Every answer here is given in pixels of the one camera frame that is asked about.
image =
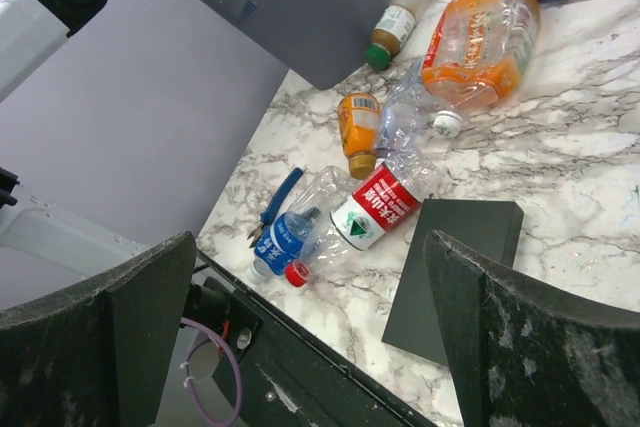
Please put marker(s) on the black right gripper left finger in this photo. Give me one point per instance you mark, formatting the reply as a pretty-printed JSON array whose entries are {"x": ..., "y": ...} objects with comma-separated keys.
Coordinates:
[{"x": 97, "y": 353}]

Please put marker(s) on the white bottle cap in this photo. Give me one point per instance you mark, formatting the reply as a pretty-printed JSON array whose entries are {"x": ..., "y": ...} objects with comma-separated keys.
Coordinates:
[{"x": 448, "y": 123}]

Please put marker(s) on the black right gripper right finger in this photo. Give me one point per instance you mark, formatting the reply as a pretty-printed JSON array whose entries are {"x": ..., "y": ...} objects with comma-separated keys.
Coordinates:
[{"x": 546, "y": 357}]

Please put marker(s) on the black network switch centre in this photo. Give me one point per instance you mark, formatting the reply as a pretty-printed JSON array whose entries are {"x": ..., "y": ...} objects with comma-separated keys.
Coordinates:
[{"x": 436, "y": 305}]

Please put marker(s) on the small orange juice bottle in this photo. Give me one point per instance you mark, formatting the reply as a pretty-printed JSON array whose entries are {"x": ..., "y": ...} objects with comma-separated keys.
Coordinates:
[{"x": 359, "y": 118}]

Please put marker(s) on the clear crushed bottle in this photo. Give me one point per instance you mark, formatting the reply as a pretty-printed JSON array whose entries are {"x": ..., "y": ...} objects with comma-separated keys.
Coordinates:
[{"x": 404, "y": 115}]

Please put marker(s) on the large orange juice bottle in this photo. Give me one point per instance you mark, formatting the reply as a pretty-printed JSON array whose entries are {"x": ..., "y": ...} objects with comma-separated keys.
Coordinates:
[{"x": 479, "y": 51}]

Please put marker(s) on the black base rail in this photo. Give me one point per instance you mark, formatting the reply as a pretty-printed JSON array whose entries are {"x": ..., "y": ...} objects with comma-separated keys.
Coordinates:
[{"x": 289, "y": 376}]

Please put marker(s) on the blue handled pliers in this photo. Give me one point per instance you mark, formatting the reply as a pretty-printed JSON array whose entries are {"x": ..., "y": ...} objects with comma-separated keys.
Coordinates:
[{"x": 268, "y": 216}]

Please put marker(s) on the brown bottle green cap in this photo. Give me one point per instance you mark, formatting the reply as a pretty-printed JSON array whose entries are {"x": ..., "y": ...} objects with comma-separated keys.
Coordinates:
[{"x": 393, "y": 30}]

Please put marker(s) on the blue label bottle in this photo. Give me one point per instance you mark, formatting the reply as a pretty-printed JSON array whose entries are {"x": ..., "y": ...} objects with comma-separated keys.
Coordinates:
[{"x": 283, "y": 240}]

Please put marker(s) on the red label water bottle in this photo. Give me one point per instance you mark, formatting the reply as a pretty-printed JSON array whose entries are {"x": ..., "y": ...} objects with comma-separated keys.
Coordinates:
[{"x": 390, "y": 194}]

